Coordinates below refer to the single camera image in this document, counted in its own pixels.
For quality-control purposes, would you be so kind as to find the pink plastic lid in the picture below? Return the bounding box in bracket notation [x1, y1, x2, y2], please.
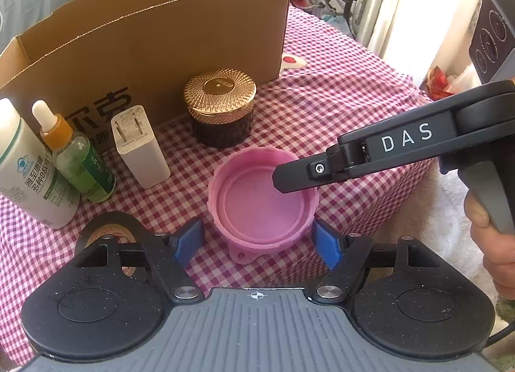
[207, 146, 320, 265]

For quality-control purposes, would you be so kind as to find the person's right hand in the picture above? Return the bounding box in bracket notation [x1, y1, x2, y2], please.
[463, 191, 515, 301]

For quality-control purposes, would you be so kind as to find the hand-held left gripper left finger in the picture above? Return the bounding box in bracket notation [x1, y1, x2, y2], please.
[74, 217, 204, 305]

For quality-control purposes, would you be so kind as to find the white pill bottle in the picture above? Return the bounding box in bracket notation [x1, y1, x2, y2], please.
[0, 98, 81, 230]

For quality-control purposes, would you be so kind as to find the green dropper bottle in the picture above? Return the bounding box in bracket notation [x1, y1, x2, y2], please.
[32, 99, 117, 204]

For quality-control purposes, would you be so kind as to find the red printed packet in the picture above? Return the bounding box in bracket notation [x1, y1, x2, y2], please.
[426, 65, 456, 101]

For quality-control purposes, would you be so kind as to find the purple checkered tablecloth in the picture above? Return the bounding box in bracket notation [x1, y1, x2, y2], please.
[0, 4, 441, 360]

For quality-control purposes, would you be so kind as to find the black tape roll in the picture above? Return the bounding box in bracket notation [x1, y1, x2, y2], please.
[74, 211, 153, 276]

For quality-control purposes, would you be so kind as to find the black jar with gold lid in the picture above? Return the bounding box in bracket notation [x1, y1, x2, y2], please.
[183, 67, 258, 148]

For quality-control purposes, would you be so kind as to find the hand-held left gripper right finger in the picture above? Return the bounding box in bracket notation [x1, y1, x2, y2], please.
[310, 219, 439, 304]

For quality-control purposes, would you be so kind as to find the brown cardboard box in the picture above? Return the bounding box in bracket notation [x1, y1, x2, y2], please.
[0, 0, 291, 147]

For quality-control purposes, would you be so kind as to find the white charger plug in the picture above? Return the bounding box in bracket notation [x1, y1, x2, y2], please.
[110, 104, 172, 190]

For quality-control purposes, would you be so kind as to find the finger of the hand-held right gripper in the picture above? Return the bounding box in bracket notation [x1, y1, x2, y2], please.
[271, 138, 371, 195]

